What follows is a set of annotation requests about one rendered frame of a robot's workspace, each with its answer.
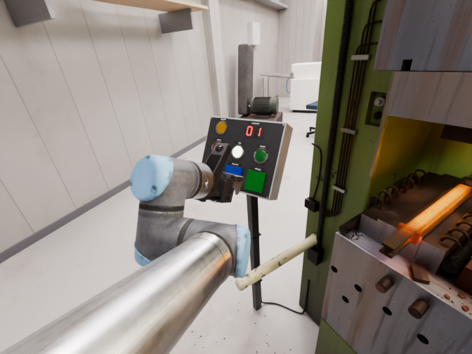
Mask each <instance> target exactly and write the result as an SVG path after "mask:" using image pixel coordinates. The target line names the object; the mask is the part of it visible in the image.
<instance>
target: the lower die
mask: <svg viewBox="0 0 472 354"><path fill-rule="evenodd" d="M423 177H424V175H423V176H422V177H421V180H420V183H419V184H417V180H418V179H416V180H415V181H414V186H413V188H409V187H410V185H411V183H410V184H409V185H407V190H406V193H403V192H402V191H403V189H404V188H402V189H401V190H399V191H400V194H399V196H398V198H396V197H395V195H396V192H395V193H394V194H392V195H391V203H388V202H387V201H388V197H387V198H386V199H384V200H383V206H382V208H379V205H380V202H379V203H378V204H376V205H374V206H373V207H372V208H370V209H368V210H366V211H365V212H363V213H362V215H361V219H360V224H359V228H358V230H359V231H360V232H362V233H364V234H365V235H367V236H368V237H371V238H372V239H373V240H376V241H377V242H379V243H382V242H383V241H384V240H386V239H387V238H388V237H390V236H391V235H392V234H393V233H395V232H396V230H397V228H398V224H400V223H404V224H405V225H406V224H408V223H409V222H410V221H411V220H413V219H414V218H415V217H417V216H418V215H419V214H420V213H422V212H423V211H425V210H426V209H427V208H429V207H430V206H431V205H432V204H434V203H435V202H437V201H438V200H439V199H440V198H441V197H443V196H444V195H446V194H447V193H448V192H449V191H450V190H452V189H453V188H455V187H456V186H458V184H460V183H462V182H463V181H465V180H469V181H472V178H468V177H463V178H457V177H455V176H451V175H448V174H443V175H442V176H441V175H438V174H436V173H431V172H428V173H427V177H426V180H423ZM471 209H472V191H470V192H469V193H468V194H467V195H465V196H464V197H463V198H462V199H460V200H459V201H458V202H457V203H456V204H455V205H454V206H452V207H451V208H450V209H448V210H447V211H446V212H445V213H444V214H443V215H442V216H441V217H439V218H438V219H437V220H436V221H434V222H433V223H432V224H430V225H429V226H428V227H427V228H426V229H425V230H424V231H423V232H421V236H420V238H419V241H418V243H417V244H412V243H409V244H408V245H407V246H406V247H405V248H404V249H403V250H401V251H400V252H399V255H401V256H403V257H405V258H407V259H408V260H410V261H411V262H413V263H415V264H417V265H418V266H424V267H426V270H427V271H428V272H430V273H433V274H434V275H435V274H436V273H437V272H438V271H439V270H440V269H441V268H442V264H441V263H442V262H443V261H444V260H445V259H446V258H447V257H448V256H449V255H450V254H451V253H452V252H453V251H454V250H455V249H456V248H457V244H456V243H455V242H454V241H453V240H449V239H446V240H444V241H443V242H441V241H440V240H439V239H440V238H441V237H442V236H445V235H449V236H452V237H454V238H456V239H458V240H459V241H460V242H461V243H462V242H463V241H464V239H465V236H464V234H463V233H461V232H459V231H454V232H452V234H449V233H448V230H449V229H451V228H460V229H462V230H465V231H466V232H467V233H468V234H470V233H471V232H472V227H471V226H470V225H467V224H464V223H462V224H461V225H460V226H456V225H455V224H456V223H457V222H458V221H469V222H471V223H472V217H468V218H467V219H463V217H464V216H465V215H466V214H472V213H470V212H469V211H470V210H471Z"/></svg>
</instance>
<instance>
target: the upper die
mask: <svg viewBox="0 0 472 354"><path fill-rule="evenodd" d="M385 115H389V116H394V117H402V118H408V119H416V120H421V121H425V122H434V123H439V124H447V125H453V126H461V127H466V128H471V129H472V72H434V71H410V70H403V71H395V74H394V78H393V83H392V87H391V92H390V95H389V99H388V104H387V108H386V113H385Z"/></svg>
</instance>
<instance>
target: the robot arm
mask: <svg viewBox="0 0 472 354"><path fill-rule="evenodd" d="M231 150H232V148H231V146H230V145H229V144H226V143H216V144H215V146H214V148H213V150H212V151H211V154H210V155H209V157H208V159H207V161H206V163H205V164H204V163H201V162H194V161H190V160H189V161H188V160H184V159H177V158H173V157H168V156H166V155H146V156H144V157H142V158H141V159H139V160H138V161H137V163H136V164H135V166H134V168H133V170H132V172H131V177H130V185H131V192H132V194H133V196H134V197H135V198H136V199H138V200H140V201H139V207H138V220H137V228H136V240H135V242H134V249H135V250H134V258H135V261H136V263H137V264H138V265H140V266H142V268H140V269H138V270H137V271H135V272H134V273H131V274H130V275H128V276H127V277H125V278H124V279H122V280H120V281H118V282H117V283H115V284H113V285H112V286H110V287H108V288H107V289H105V290H103V291H102V292H100V293H99V294H96V295H95V296H93V297H92V298H90V299H89V300H87V301H85V302H83V303H82V304H80V305H78V306H77V307H75V308H73V309H71V310H70V311H68V312H67V313H65V314H64V315H61V316H60V317H58V318H57V319H55V320H54V321H52V322H50V323H48V324H47V325H45V326H43V327H42V328H40V329H38V330H36V331H35V332H33V333H32V334H30V335H29V336H26V337H25V338H23V339H22V340H20V341H19V342H17V343H15V344H13V345H12V346H10V347H8V348H7V349H5V350H3V351H1V352H0V354H169V353H170V352H171V351H172V350H173V348H174V347H175V345H176V344H177V343H178V342H179V340H180V339H181V337H182V336H183V335H184V333H185V332H186V331H187V330H188V328H189V327H190V325H191V324H192V323H193V322H194V320H195V319H196V317H197V316H198V315H199V314H200V312H201V311H202V309H203V308H204V307H205V305H206V304H207V303H208V302H209V300H210V299H211V297H212V296H213V295H214V293H215V292H216V290H217V289H218V288H219V287H220V285H221V284H223V283H224V282H225V281H226V280H227V278H228V277H229V276H233V277H234V278H238V277H239V278H241V277H244V275H245V273H246V271H247V266H248V262H249V252H250V244H251V235H250V231H249V229H248V228H247V227H244V226H240V225H238V224H235V225H233V224H227V223H219V222H213V221H205V220H200V219H194V218H187V217H183V216H184V208H185V200H186V199H196V200H199V201H201V202H206V200H211V202H215V203H218V202H220V203H229V202H231V201H232V196H233V193H234V189H235V195H238V194H239V192H240V188H241V186H242V183H243V182H244V177H243V176H238V175H235V174H231V173H226V172H223V171H221V170H222V168H223V166H224V164H225V162H226V160H227V158H228V156H229V154H230V152H231ZM233 188H234V189H233Z"/></svg>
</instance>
